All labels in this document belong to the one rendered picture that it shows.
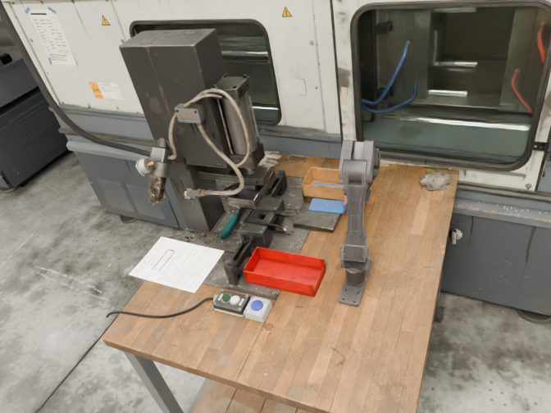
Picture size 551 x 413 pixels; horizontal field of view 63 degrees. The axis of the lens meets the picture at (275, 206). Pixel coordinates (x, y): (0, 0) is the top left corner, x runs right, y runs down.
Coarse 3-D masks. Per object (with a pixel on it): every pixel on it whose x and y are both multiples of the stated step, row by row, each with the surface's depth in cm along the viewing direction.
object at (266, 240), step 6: (282, 204) 174; (282, 210) 174; (276, 216) 170; (276, 222) 174; (282, 222) 176; (240, 234) 165; (246, 234) 164; (252, 234) 163; (264, 234) 162; (270, 234) 166; (258, 240) 163; (264, 240) 162; (270, 240) 167; (258, 246) 166; (264, 246) 164
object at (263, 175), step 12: (204, 168) 165; (216, 168) 164; (228, 168) 163; (240, 168) 161; (264, 168) 157; (228, 180) 158; (252, 180) 154; (264, 180) 153; (240, 192) 155; (252, 192) 154; (264, 192) 157; (240, 204) 154; (252, 204) 152
